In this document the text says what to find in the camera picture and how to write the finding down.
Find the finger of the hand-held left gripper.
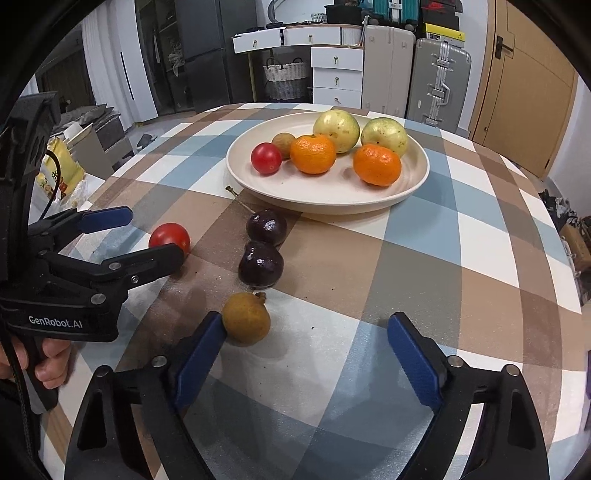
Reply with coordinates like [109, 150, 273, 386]
[39, 243, 185, 296]
[28, 207, 134, 252]

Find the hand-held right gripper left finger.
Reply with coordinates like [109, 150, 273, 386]
[65, 311, 228, 480]

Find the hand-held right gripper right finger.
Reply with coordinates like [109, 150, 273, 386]
[387, 312, 550, 480]

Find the red tomato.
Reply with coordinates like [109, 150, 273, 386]
[250, 142, 283, 175]
[148, 223, 191, 259]

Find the brown longan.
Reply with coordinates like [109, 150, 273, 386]
[271, 132, 297, 160]
[222, 292, 271, 344]

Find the cream round plate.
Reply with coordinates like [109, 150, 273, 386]
[226, 111, 430, 216]

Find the orange mandarin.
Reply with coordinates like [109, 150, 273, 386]
[353, 144, 402, 187]
[290, 134, 337, 175]

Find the yellow-green guava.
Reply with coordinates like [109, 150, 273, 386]
[360, 117, 409, 158]
[313, 110, 361, 154]

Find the person's left hand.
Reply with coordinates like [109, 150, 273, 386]
[0, 342, 73, 391]

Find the yellow printed bag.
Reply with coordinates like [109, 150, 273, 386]
[37, 136, 86, 195]

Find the large cardboard box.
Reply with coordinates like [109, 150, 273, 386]
[65, 113, 134, 175]

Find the grey bedding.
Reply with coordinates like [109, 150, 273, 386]
[58, 104, 116, 125]

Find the dark purple plum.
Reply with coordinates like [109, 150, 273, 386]
[238, 240, 284, 286]
[225, 185, 288, 247]

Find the white wardrobe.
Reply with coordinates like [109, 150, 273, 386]
[104, 9, 158, 124]

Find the dark glass tall cabinet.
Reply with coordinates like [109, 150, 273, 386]
[136, 0, 185, 117]

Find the black refrigerator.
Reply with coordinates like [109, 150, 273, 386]
[173, 0, 232, 114]

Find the small brown cardboard box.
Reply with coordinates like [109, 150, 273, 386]
[558, 224, 591, 273]

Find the pile of shoes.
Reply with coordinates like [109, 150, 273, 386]
[538, 189, 591, 278]

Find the white desk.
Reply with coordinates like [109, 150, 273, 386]
[232, 25, 365, 104]

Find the white drawer cabinet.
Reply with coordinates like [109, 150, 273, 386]
[310, 45, 364, 109]

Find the grey aluminium suitcase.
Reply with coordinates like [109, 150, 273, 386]
[405, 38, 472, 127]

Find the wooden door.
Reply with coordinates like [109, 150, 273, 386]
[468, 0, 580, 178]

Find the beige suitcase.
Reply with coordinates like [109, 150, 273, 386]
[361, 24, 416, 116]

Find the black storage box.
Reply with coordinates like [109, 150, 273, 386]
[324, 4, 361, 24]

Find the yellow and black box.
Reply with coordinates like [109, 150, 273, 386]
[424, 21, 462, 42]

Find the teal suitcase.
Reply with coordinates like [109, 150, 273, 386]
[360, 0, 419, 26]

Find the plain black box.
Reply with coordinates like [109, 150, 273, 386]
[422, 9, 461, 24]

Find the black cable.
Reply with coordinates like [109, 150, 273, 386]
[41, 148, 64, 222]

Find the woven basket with handles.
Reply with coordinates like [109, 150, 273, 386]
[263, 58, 311, 101]

